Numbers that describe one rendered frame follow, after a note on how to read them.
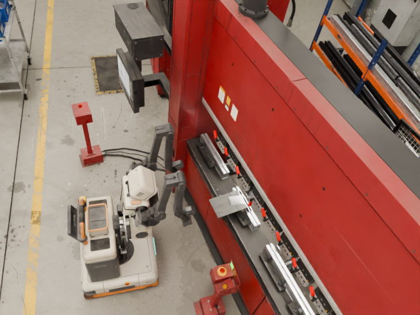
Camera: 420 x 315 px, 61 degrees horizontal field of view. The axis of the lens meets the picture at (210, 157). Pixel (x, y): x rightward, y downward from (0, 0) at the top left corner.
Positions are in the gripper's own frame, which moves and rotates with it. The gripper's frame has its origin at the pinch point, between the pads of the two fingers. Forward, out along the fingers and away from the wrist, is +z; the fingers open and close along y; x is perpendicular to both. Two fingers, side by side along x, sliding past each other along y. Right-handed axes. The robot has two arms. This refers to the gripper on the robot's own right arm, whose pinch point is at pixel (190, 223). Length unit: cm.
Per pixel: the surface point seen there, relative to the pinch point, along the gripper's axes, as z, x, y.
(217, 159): 20, -33, 61
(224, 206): 13.2, -26.8, 10.2
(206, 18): -91, -71, 97
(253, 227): 28, -42, -9
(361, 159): -91, -109, -51
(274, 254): 29, -50, -35
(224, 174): 25, -34, 46
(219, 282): 34, -2, -39
